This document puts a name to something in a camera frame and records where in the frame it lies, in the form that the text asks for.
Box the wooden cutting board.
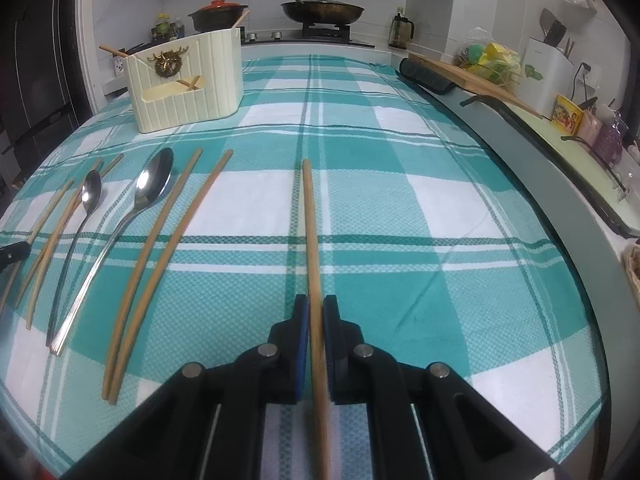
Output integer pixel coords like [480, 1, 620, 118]
[407, 52, 543, 118]

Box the black gas stove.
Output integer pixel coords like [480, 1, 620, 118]
[242, 22, 376, 50]

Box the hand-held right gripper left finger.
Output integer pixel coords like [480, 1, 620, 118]
[65, 294, 313, 480]

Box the cream ribbed utensil holder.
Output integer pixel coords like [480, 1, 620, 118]
[123, 27, 244, 134]

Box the grey spatula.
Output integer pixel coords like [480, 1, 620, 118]
[540, 7, 558, 43]

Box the small steel spoon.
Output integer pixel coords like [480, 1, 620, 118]
[46, 170, 104, 348]

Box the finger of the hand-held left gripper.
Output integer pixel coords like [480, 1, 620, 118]
[0, 241, 31, 273]

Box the dark oil bottle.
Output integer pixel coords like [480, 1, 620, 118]
[390, 7, 416, 50]

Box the glass wok lid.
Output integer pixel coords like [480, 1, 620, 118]
[287, 0, 361, 11]

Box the dark wok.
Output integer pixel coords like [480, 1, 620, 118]
[265, 0, 365, 26]

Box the dark refrigerator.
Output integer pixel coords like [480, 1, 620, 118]
[0, 0, 96, 186]

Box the black ribbed tray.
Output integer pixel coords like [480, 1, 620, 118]
[397, 57, 458, 95]

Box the wicker basket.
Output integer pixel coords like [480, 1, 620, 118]
[622, 245, 640, 296]

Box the large steel spoon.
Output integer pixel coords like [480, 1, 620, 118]
[47, 147, 175, 357]

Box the pink cup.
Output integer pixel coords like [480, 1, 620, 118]
[577, 110, 608, 146]

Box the yellow printed cup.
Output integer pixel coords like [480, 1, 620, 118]
[552, 94, 585, 133]

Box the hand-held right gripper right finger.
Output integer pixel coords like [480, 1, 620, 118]
[321, 294, 566, 480]

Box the plastic bag of sponges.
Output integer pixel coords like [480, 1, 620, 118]
[457, 30, 523, 86]

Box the white utensil box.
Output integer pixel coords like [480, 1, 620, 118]
[517, 37, 576, 106]

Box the yellow-capped condiment bottle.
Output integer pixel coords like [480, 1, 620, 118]
[152, 12, 173, 42]

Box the black clay pot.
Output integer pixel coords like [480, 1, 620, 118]
[187, 5, 249, 32]

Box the purple container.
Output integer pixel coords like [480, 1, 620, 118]
[592, 120, 628, 166]

